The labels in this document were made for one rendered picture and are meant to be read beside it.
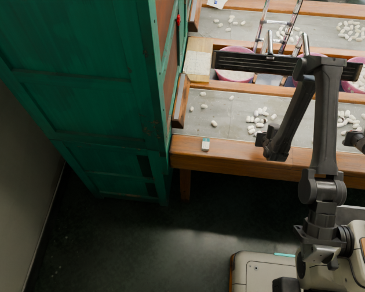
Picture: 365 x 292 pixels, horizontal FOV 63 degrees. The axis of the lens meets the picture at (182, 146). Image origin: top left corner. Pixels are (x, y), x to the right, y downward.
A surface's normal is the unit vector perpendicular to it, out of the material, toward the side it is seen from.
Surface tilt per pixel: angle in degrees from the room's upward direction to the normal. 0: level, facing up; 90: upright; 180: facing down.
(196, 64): 0
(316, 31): 0
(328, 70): 26
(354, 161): 0
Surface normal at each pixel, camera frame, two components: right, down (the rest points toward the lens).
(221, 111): 0.00, -0.47
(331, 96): 0.07, -0.05
